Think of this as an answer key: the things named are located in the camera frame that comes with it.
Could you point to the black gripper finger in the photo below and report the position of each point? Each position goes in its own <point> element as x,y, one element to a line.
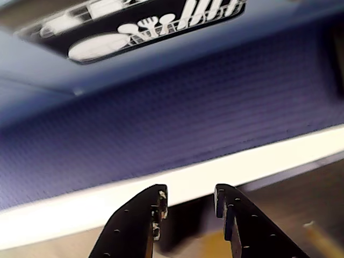
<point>252,233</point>
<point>131,228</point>

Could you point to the blue dishwasher door with decal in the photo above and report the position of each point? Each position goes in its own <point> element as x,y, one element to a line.
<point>188,48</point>

